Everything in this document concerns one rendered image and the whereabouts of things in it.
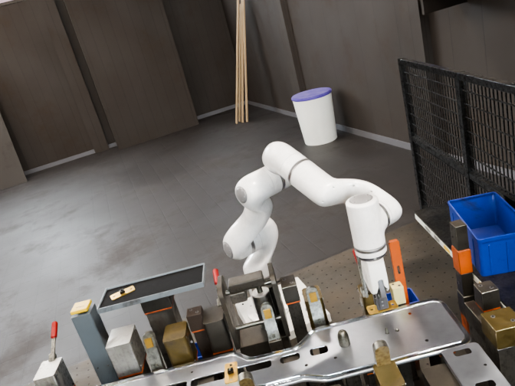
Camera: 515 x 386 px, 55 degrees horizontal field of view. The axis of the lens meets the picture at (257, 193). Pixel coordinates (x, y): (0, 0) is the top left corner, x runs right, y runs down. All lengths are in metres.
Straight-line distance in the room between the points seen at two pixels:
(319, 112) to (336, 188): 5.41
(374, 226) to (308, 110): 5.51
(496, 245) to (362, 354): 0.52
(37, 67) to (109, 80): 1.46
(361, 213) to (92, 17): 9.31
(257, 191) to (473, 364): 0.78
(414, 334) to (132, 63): 9.28
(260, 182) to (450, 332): 0.71
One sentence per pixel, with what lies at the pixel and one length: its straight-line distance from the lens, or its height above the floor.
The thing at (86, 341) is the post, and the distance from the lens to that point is 1.88.
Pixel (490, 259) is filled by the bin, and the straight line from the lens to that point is 1.64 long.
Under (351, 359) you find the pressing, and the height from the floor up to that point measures 1.00.
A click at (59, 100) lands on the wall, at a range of 10.87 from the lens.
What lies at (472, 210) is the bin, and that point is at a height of 1.10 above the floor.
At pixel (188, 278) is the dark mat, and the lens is 1.72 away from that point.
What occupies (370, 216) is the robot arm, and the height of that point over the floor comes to 1.39.
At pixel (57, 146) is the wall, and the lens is 10.99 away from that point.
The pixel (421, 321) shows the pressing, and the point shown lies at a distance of 1.55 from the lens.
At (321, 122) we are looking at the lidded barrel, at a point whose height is 0.31.
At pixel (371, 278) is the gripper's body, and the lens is 1.35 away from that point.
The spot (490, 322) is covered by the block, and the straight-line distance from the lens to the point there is 1.44.
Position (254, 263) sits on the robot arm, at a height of 1.01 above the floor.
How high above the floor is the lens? 1.94
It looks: 20 degrees down
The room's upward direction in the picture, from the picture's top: 15 degrees counter-clockwise
